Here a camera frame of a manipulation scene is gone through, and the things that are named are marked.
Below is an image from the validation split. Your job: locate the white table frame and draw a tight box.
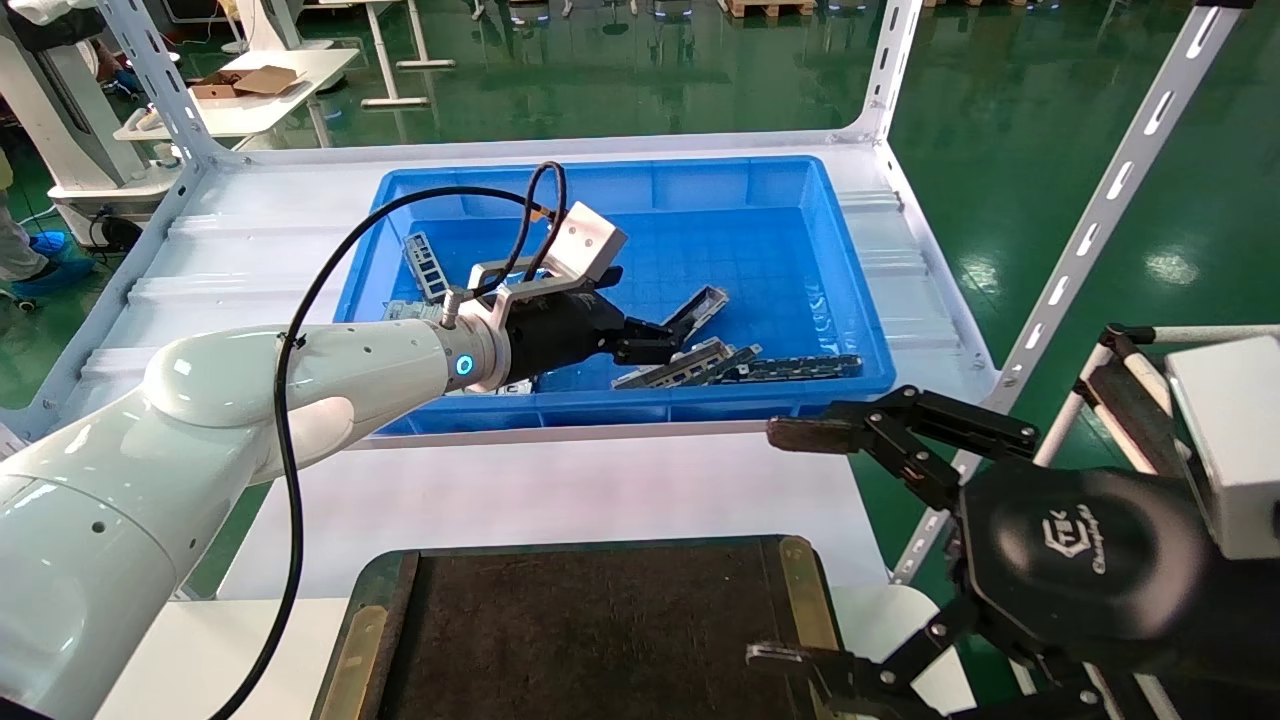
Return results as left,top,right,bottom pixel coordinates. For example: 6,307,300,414
320,0,456,109

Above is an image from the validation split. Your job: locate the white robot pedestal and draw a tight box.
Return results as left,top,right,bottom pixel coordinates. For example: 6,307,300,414
0,0,186,246

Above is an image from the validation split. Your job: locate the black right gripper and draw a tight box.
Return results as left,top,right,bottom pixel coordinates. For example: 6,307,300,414
745,385,1216,720

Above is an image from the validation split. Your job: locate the long silver slotted part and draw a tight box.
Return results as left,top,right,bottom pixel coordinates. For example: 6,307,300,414
612,338,736,391

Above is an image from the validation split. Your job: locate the black container tray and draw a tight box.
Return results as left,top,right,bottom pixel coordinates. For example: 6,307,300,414
312,535,856,720

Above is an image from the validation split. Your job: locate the person's grey trouser leg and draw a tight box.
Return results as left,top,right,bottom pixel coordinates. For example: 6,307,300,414
0,150,51,283

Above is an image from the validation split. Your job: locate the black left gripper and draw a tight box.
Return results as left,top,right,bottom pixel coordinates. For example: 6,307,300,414
500,290,693,388

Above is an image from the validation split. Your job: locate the silver channel metal part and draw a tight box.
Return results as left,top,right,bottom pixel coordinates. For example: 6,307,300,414
660,286,730,346

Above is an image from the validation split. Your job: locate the dark slotted channel part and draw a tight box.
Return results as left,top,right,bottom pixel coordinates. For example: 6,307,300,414
690,345,763,386

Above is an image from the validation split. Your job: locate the white desk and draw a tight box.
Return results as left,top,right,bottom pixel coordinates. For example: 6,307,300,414
113,48,361,141

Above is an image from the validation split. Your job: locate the black chain-like metal part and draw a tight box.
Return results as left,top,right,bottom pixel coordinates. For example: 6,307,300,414
720,354,864,385

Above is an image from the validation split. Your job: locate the white tube frame cart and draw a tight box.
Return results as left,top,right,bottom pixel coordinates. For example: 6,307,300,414
1030,322,1280,720

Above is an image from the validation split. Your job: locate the brown cardboard box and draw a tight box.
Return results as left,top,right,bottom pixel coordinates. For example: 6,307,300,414
190,65,311,101

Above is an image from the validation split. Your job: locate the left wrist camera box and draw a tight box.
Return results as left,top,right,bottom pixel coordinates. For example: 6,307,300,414
468,200,629,331

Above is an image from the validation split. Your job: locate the black padded bar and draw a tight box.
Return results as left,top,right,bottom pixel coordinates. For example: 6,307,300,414
1075,325,1186,476

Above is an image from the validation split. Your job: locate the white metal shelf rack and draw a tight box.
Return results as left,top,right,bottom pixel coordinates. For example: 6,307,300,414
0,0,1251,586

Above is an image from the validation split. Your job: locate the black floor cable coil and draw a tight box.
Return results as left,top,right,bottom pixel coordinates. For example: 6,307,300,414
90,208,147,253

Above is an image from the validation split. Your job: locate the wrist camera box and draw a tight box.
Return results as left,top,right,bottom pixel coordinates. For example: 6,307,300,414
468,200,629,331
1165,336,1280,561

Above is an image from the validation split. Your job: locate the blue plastic bin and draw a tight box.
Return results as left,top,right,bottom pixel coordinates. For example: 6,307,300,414
335,155,898,436

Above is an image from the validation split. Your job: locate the dark ladder-shaped metal part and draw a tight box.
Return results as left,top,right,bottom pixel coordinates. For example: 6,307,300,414
403,232,453,303

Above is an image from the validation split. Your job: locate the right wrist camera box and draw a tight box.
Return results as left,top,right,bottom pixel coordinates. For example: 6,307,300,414
1165,336,1280,561

